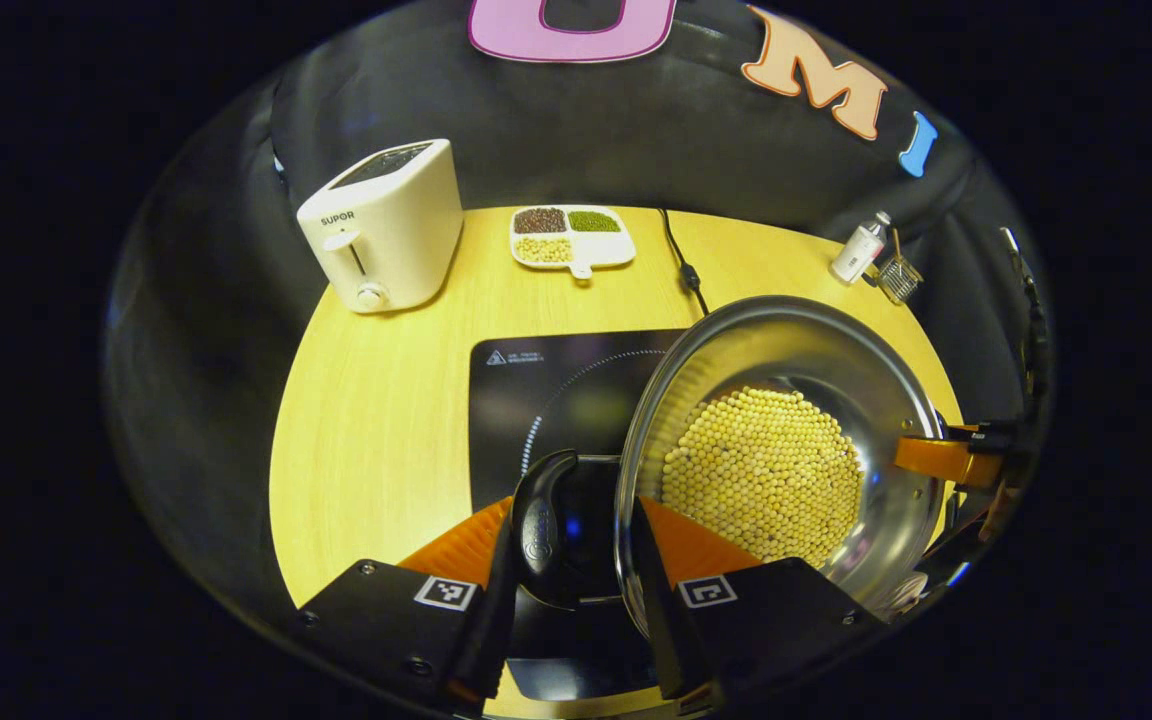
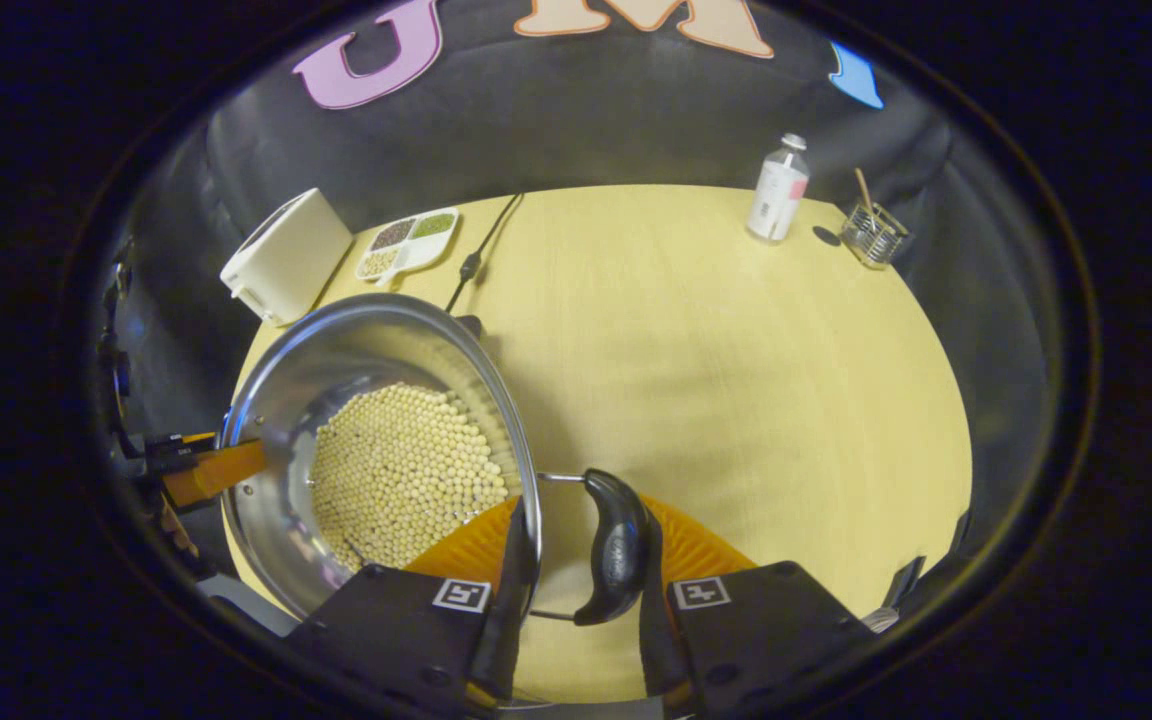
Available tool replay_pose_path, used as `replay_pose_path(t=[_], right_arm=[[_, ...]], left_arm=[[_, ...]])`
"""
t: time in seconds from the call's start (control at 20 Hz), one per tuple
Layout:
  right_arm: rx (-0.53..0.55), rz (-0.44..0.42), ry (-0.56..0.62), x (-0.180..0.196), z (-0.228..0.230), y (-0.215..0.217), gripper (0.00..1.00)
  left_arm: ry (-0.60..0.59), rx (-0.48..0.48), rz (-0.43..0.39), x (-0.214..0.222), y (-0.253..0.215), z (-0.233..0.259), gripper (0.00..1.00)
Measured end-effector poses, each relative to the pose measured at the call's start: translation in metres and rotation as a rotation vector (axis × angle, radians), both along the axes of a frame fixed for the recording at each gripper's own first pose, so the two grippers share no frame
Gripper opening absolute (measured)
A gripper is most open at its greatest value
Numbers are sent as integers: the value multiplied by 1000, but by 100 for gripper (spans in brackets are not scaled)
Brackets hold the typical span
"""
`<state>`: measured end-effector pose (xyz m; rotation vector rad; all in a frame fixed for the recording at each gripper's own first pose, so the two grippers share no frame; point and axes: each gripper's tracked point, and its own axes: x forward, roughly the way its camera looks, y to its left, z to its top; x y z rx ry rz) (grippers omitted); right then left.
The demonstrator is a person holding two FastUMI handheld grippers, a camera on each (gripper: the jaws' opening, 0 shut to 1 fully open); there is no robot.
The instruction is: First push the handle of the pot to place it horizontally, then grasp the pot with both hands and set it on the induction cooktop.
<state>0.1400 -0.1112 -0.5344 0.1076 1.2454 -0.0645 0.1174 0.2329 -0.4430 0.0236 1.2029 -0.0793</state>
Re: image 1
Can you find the pile of yellow soybeans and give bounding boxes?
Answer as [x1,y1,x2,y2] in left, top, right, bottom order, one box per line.
[661,387,865,569]

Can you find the black power cable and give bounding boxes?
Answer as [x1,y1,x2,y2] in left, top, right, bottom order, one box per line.
[658,208,710,316]

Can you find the small clear glass cup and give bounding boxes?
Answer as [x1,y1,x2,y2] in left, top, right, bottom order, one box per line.
[876,252,925,306]

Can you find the stainless steel pot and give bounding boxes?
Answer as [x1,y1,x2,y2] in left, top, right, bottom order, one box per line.
[511,295,949,641]

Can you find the small clear plastic bottle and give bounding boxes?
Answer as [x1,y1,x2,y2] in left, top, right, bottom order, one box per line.
[829,211,892,285]

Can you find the white toaster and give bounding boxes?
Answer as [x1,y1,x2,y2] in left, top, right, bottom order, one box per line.
[296,138,464,314]

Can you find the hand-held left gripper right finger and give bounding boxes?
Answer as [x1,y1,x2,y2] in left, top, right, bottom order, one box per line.
[631,497,887,703]

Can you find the white divided dish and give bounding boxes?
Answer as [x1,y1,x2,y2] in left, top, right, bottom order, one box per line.
[509,205,637,281]

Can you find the black induction cooktop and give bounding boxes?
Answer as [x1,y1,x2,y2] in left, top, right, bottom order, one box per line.
[468,328,697,703]

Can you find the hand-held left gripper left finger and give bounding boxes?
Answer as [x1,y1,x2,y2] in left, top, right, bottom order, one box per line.
[296,495,522,713]

